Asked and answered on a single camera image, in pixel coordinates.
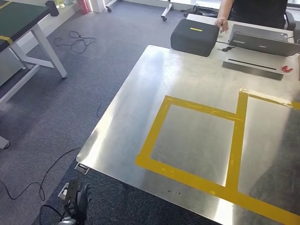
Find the small white device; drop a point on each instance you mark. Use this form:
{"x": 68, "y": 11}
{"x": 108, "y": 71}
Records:
{"x": 221, "y": 31}

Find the white rolling stand base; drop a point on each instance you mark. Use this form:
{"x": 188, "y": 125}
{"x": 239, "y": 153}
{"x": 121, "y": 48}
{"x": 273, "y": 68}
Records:
{"x": 111, "y": 4}
{"x": 166, "y": 11}

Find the white desk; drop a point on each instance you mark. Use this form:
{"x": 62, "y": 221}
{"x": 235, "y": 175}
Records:
{"x": 226, "y": 38}

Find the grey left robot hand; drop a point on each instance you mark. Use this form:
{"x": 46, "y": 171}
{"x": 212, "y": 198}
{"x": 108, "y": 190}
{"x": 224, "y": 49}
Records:
{"x": 81, "y": 202}

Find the person's forearm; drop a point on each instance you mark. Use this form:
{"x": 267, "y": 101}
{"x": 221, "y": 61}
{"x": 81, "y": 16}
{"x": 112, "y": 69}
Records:
{"x": 225, "y": 9}

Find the person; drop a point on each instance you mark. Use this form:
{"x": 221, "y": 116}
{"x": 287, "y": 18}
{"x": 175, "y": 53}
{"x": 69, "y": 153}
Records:
{"x": 258, "y": 12}

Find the green top table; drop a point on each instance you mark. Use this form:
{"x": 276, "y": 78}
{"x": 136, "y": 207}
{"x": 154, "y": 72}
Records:
{"x": 13, "y": 21}

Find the black table clamp block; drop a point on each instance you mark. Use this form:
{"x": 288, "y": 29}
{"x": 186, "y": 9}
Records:
{"x": 52, "y": 8}

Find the black key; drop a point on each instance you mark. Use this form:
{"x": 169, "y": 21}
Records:
{"x": 226, "y": 49}

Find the small red object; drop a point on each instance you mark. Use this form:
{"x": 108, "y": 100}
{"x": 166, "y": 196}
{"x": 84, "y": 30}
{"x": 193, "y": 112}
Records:
{"x": 287, "y": 69}

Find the black case yellow label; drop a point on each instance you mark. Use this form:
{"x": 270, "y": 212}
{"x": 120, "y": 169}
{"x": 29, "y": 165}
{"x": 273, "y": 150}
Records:
{"x": 194, "y": 40}

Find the red fire extinguisher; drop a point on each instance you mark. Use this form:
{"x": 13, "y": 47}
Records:
{"x": 83, "y": 6}

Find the floor socket box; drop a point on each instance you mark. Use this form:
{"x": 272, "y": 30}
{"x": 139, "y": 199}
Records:
{"x": 81, "y": 168}
{"x": 62, "y": 192}

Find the grey metal bar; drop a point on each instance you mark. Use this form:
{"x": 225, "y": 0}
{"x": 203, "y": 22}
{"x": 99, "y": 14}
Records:
{"x": 252, "y": 66}

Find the black office chair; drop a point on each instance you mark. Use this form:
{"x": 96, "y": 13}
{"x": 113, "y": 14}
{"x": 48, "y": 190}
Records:
{"x": 290, "y": 21}

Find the grey laptop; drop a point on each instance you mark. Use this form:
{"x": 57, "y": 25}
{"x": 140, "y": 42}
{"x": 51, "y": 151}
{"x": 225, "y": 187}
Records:
{"x": 262, "y": 43}

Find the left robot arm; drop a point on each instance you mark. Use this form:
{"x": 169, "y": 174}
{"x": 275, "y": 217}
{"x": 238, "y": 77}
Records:
{"x": 66, "y": 222}

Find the steel workbench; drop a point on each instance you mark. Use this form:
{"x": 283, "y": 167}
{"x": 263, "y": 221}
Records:
{"x": 140, "y": 124}

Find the person's hand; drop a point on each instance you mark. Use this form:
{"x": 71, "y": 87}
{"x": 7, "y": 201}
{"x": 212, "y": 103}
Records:
{"x": 221, "y": 23}

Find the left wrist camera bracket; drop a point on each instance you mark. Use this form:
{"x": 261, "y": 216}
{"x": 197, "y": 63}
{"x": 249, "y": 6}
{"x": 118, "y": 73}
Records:
{"x": 71, "y": 189}

